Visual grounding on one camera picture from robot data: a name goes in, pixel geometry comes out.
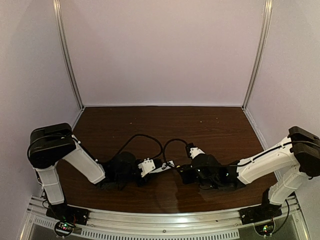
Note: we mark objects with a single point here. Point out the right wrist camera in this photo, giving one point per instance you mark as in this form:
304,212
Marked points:
193,151

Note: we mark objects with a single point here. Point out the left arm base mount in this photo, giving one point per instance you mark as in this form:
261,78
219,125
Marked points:
67,217

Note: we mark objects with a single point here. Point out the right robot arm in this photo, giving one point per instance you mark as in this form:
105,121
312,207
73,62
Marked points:
299,153

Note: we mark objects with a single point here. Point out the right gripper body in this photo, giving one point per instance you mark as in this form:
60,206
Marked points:
186,173

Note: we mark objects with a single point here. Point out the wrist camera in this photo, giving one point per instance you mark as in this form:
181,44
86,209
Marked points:
193,151
146,166

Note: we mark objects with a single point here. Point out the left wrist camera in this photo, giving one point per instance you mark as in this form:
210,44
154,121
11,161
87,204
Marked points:
146,166

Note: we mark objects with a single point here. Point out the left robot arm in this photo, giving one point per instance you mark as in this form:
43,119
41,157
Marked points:
50,144

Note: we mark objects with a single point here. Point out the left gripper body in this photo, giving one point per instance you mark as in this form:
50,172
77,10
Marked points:
158,163

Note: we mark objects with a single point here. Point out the white remote control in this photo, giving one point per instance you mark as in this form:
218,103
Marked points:
168,165

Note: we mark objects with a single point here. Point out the left aluminium frame post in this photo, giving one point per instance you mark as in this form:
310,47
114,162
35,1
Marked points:
65,52

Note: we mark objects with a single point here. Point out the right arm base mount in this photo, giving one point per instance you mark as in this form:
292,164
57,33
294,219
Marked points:
262,216

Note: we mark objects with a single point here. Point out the front aluminium rail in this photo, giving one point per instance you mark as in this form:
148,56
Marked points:
212,225

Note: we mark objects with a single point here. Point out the aluminium frame post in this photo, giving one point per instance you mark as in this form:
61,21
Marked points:
65,52
263,37

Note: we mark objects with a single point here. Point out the right aluminium frame post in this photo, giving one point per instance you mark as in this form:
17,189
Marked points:
263,37

